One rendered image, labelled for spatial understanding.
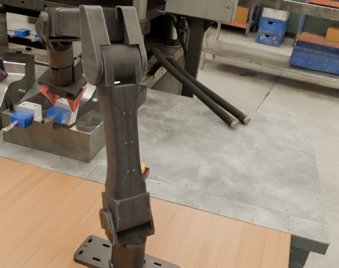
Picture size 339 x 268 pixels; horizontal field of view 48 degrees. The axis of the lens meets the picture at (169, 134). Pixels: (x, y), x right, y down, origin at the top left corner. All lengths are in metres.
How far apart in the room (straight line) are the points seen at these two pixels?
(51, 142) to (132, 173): 0.45
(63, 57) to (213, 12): 0.95
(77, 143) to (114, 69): 0.45
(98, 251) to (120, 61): 0.37
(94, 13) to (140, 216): 0.35
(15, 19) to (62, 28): 1.22
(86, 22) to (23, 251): 0.45
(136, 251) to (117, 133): 0.22
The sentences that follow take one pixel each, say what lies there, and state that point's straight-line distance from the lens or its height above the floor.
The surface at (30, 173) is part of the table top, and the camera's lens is 1.02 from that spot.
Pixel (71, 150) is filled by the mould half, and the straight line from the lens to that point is 1.05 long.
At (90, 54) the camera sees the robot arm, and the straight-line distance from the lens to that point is 0.63.
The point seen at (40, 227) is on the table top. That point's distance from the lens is 0.86.
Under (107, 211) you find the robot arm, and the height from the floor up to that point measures 0.93.
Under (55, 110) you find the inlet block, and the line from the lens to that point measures 0.99.
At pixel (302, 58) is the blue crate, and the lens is 4.60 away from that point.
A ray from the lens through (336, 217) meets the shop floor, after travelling 2.55.
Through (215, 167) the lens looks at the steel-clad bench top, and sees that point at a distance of 1.10.
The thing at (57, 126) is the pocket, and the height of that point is 0.87.
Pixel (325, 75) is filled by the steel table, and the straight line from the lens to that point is 4.54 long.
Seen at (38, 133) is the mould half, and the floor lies 0.85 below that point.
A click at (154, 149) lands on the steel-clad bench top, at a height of 0.80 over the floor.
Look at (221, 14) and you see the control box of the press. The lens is 1.71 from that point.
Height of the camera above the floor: 1.36
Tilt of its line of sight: 27 degrees down
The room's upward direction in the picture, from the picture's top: 8 degrees clockwise
